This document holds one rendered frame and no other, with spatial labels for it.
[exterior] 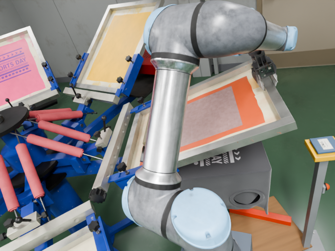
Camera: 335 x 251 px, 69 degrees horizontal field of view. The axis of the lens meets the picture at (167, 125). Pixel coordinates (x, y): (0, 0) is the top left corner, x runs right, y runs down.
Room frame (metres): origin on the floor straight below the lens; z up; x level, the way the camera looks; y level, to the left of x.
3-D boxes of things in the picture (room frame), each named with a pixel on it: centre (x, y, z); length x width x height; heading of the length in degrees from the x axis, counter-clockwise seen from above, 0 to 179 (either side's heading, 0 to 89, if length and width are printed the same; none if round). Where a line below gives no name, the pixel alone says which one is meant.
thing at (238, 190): (0.81, -0.16, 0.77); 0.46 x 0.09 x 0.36; 76
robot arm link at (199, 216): (0.30, -0.01, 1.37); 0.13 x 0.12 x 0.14; 47
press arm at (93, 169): (1.10, 0.27, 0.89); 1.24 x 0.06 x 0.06; 76
